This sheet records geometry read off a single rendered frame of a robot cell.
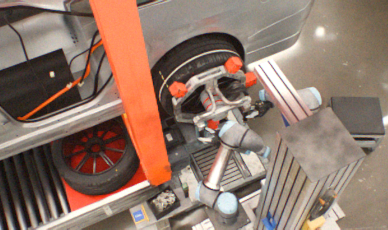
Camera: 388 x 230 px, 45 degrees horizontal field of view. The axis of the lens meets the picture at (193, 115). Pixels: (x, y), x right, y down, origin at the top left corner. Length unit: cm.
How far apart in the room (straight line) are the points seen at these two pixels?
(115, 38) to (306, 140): 88
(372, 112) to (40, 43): 268
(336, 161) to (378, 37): 324
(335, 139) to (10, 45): 266
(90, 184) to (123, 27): 179
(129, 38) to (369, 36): 334
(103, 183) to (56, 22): 129
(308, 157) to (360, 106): 226
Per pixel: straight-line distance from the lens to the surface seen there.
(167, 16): 285
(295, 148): 188
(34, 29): 386
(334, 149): 191
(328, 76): 460
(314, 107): 290
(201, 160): 399
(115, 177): 353
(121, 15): 193
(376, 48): 493
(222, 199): 281
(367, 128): 400
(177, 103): 319
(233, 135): 268
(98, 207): 361
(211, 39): 327
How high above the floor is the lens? 369
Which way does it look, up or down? 60 degrees down
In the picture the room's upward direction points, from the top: 5 degrees counter-clockwise
